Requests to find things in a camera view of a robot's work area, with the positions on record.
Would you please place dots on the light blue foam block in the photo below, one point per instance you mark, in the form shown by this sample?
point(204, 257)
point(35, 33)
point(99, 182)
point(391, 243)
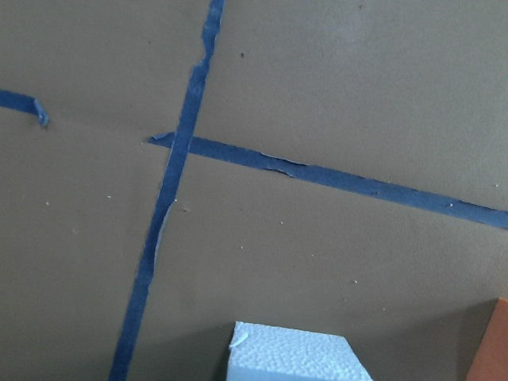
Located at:
point(263, 352)

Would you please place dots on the orange foam block right side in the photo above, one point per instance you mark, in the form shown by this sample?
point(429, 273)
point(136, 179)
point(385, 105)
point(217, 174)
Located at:
point(490, 361)

